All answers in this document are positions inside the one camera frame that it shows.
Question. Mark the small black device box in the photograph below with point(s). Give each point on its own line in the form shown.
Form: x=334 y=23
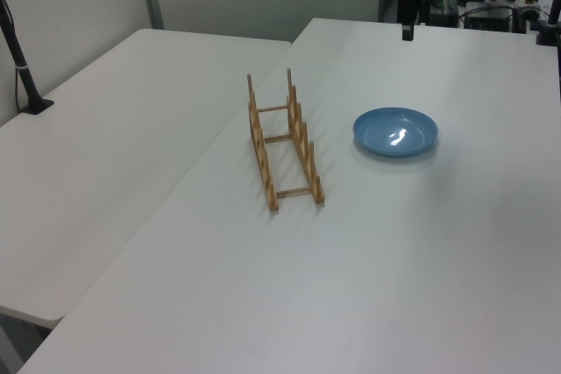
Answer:
x=447 y=12

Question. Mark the grey table leg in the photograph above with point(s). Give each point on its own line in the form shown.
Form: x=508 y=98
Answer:
x=9 y=352

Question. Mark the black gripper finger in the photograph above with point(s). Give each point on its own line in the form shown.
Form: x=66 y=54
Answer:
x=426 y=4
x=407 y=15

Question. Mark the wooden plate rack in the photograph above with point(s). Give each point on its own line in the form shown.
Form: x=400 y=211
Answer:
x=269 y=185

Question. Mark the black clamp camera stand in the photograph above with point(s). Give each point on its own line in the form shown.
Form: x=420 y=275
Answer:
x=548 y=32

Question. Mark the black electronics box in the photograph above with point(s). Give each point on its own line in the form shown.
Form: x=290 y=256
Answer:
x=488 y=18

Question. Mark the grey control device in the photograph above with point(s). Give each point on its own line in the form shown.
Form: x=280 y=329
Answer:
x=528 y=12

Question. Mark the black camera stand pole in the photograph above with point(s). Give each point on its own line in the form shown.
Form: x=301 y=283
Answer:
x=22 y=67

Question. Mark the blue round plate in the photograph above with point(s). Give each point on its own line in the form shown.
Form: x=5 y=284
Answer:
x=372 y=133

